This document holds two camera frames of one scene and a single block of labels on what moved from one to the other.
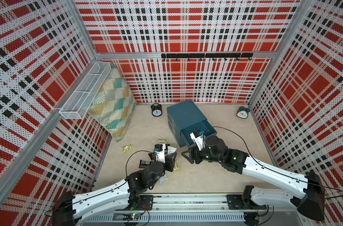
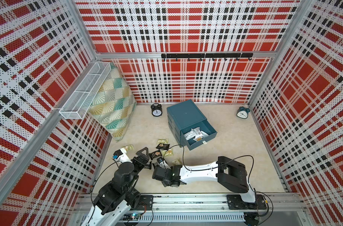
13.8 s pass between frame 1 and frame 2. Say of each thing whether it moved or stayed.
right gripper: moved
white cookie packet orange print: moved
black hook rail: stayed
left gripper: moved
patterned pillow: stayed
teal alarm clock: stayed
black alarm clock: stayed
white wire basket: stayed
